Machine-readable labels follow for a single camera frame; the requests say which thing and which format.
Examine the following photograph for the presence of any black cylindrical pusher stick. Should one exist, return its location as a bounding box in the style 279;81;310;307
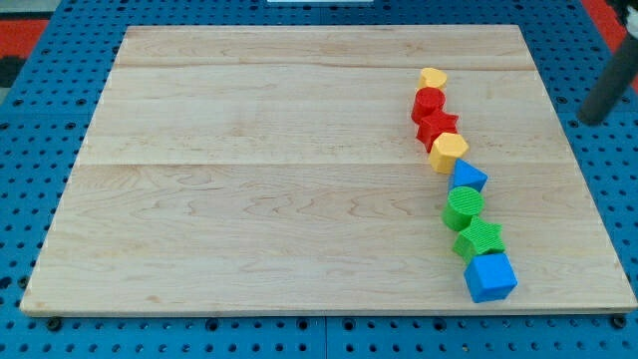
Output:
577;33;637;126

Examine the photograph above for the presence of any yellow heart block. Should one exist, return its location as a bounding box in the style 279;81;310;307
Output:
417;67;448;91

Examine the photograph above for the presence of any blue triangle block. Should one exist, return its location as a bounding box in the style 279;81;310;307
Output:
448;159;488;192

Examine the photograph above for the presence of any yellow hexagon block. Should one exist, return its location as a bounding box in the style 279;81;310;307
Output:
429;133;470;175

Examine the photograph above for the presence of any red cylinder block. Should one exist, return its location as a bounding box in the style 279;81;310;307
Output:
411;87;446;124

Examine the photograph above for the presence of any red star block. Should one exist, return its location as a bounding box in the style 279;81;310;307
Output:
416;110;459;153

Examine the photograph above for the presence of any green cylinder block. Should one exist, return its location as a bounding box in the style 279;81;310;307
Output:
442;186;484;231

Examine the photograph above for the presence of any green star block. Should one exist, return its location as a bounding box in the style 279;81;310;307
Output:
453;216;506;264

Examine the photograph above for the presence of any blue cube block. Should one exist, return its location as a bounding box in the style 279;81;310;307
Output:
464;253;518;303

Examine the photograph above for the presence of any wooden board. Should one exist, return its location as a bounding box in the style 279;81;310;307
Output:
21;25;637;317

